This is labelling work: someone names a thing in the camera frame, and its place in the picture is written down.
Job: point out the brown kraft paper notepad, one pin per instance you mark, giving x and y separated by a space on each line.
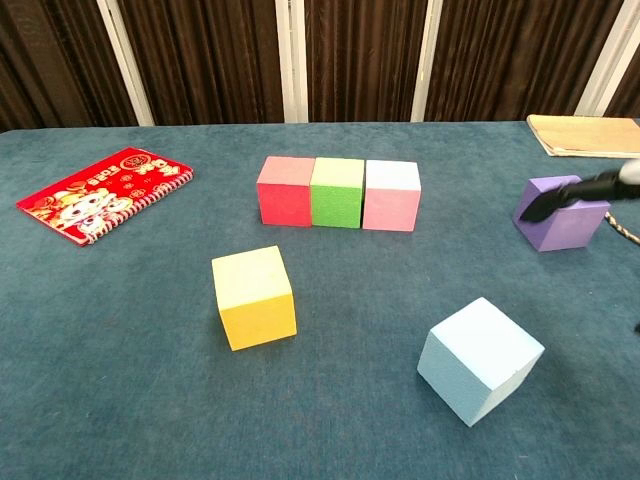
590 135

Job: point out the purple block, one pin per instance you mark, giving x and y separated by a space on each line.
570 230

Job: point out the teal felt table cover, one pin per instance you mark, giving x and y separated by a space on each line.
350 400

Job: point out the pink block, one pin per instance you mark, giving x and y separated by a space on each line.
285 200

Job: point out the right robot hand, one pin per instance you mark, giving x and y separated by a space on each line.
575 192

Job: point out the yellow block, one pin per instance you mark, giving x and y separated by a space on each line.
255 310

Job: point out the red spiral cartoon notebook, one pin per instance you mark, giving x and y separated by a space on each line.
100 195

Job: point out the white partition frame post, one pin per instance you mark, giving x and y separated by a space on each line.
290 60
125 65
425 65
605 60

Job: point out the light blue block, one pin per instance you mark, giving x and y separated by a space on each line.
475 365

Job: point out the green foam cube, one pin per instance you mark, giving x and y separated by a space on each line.
336 202

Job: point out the dark brown pleated curtain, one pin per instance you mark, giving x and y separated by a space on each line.
210 60

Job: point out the pink foam cube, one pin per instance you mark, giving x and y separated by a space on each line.
391 205

